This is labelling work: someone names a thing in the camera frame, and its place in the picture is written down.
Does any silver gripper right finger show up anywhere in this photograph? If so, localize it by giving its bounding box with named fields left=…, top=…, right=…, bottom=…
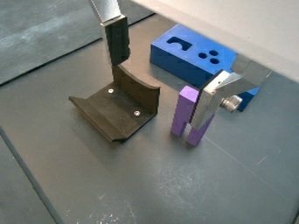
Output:
left=191, top=55, right=272, bottom=129

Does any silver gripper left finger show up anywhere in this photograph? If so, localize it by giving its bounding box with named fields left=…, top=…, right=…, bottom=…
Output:
left=88, top=0, right=131, bottom=67

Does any purple double-square peg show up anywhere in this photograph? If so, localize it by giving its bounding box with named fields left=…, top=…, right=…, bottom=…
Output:
left=171, top=86, right=213, bottom=146

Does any blue shape-sorter block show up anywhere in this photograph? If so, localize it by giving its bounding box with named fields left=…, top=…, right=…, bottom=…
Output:
left=149, top=24, right=262, bottom=113

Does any black curved holder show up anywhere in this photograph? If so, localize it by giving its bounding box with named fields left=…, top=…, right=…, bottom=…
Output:
left=69, top=66, right=160, bottom=142

